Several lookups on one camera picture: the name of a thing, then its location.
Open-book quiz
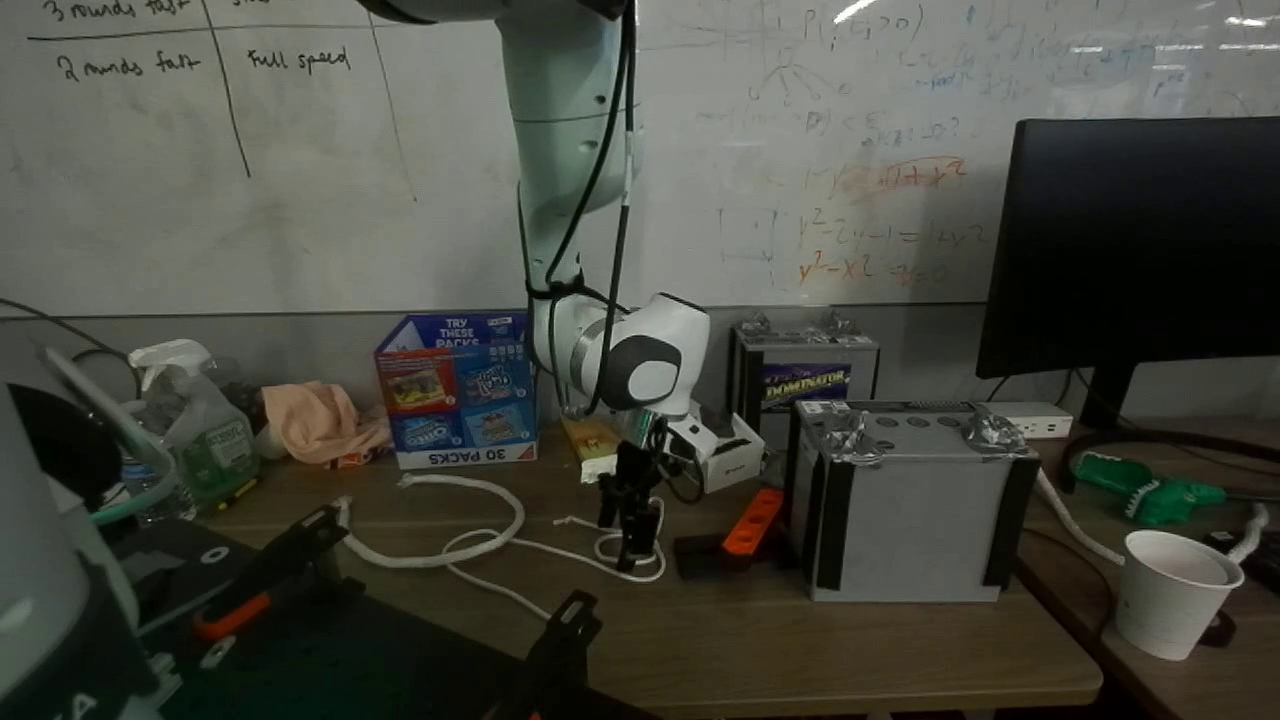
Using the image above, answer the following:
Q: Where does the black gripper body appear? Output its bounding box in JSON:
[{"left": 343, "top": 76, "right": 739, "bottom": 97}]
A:
[{"left": 594, "top": 433, "right": 674, "bottom": 533}]

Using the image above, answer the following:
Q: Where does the thick white rope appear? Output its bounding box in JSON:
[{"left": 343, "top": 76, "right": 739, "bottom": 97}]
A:
[{"left": 331, "top": 470, "right": 531, "bottom": 577}]

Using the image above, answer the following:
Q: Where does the small white open box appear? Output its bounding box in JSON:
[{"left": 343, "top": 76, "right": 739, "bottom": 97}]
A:
[{"left": 661, "top": 412, "right": 771, "bottom": 498}]

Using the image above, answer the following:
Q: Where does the grey box with label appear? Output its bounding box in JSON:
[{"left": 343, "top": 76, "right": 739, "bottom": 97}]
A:
[{"left": 724, "top": 317, "right": 884, "bottom": 463}]

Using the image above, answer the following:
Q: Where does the blue cardboard box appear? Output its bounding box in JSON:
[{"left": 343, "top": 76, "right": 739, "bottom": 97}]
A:
[{"left": 373, "top": 307, "right": 544, "bottom": 470}]

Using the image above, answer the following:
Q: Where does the large grey metal box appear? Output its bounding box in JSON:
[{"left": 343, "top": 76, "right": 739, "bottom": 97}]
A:
[{"left": 786, "top": 395, "right": 1044, "bottom": 607}]

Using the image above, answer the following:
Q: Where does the black flat block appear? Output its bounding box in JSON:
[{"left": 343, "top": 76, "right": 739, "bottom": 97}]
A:
[{"left": 674, "top": 529, "right": 770, "bottom": 583}]

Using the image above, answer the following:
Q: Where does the orange block with holes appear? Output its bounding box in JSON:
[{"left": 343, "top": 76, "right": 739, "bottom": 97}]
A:
[{"left": 722, "top": 483, "right": 792, "bottom": 563}]

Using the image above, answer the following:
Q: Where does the peach cloth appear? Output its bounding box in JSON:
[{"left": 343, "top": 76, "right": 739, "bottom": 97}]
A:
[{"left": 255, "top": 374, "right": 394, "bottom": 470}]

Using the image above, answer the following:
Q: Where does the white power strip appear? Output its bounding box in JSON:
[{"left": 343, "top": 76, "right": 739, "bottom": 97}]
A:
[{"left": 992, "top": 401, "right": 1075, "bottom": 442}]

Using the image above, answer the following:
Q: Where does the green liquid spray bottle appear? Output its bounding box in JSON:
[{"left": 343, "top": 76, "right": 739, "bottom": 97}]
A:
[{"left": 129, "top": 336, "right": 262, "bottom": 510}]

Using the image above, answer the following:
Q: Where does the clear plastic water bottle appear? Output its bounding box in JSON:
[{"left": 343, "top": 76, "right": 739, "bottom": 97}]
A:
[{"left": 38, "top": 345, "right": 185, "bottom": 533}]

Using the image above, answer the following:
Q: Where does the white paper cup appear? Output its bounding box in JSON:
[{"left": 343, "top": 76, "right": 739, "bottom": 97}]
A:
[{"left": 1111, "top": 529, "right": 1248, "bottom": 662}]

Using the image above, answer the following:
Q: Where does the black computer monitor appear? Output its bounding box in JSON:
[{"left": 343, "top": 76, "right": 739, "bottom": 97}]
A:
[{"left": 975, "top": 117, "right": 1280, "bottom": 433}]

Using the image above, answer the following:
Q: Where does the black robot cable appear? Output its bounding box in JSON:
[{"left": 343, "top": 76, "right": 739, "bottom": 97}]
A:
[{"left": 515, "top": 0, "right": 642, "bottom": 403}]

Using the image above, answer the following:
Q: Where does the black clamp orange handle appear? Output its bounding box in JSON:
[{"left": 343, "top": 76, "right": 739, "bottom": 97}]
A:
[{"left": 194, "top": 498, "right": 353, "bottom": 643}]

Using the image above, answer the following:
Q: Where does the thick white cable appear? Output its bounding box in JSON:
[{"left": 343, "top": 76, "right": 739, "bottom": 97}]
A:
[{"left": 1038, "top": 469, "right": 1273, "bottom": 572}]

